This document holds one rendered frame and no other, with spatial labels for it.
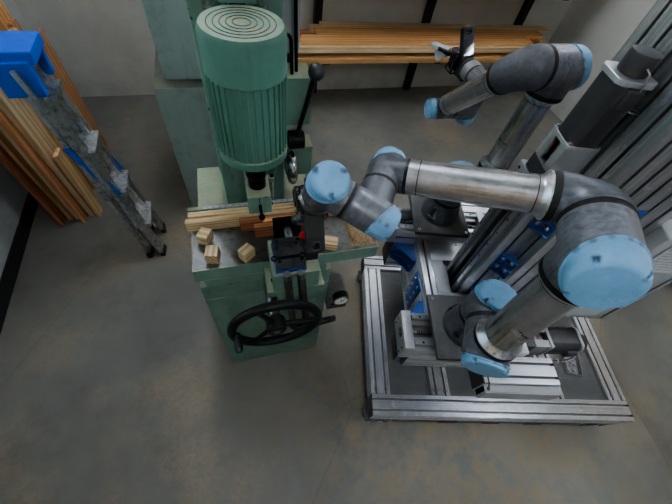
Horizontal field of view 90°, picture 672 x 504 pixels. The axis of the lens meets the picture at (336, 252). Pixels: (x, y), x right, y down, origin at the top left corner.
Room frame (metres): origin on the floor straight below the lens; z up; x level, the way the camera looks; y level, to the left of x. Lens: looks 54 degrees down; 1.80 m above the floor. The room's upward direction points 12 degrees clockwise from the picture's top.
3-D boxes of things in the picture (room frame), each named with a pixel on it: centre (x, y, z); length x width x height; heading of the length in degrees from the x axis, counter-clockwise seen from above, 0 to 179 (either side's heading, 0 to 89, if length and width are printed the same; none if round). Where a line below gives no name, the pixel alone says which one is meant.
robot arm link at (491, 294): (0.51, -0.46, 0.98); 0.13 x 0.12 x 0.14; 170
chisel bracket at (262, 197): (0.73, 0.28, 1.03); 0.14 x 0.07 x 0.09; 24
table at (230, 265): (0.64, 0.16, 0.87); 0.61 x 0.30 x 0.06; 114
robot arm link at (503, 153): (1.06, -0.51, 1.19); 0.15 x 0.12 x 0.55; 114
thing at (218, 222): (0.75, 0.18, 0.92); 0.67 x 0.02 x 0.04; 114
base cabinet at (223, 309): (0.82, 0.32, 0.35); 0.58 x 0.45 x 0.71; 24
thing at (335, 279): (0.68, -0.03, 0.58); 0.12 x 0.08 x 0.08; 24
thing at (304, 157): (0.94, 0.20, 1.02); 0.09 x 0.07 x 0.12; 114
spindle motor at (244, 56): (0.71, 0.27, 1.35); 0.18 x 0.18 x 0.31
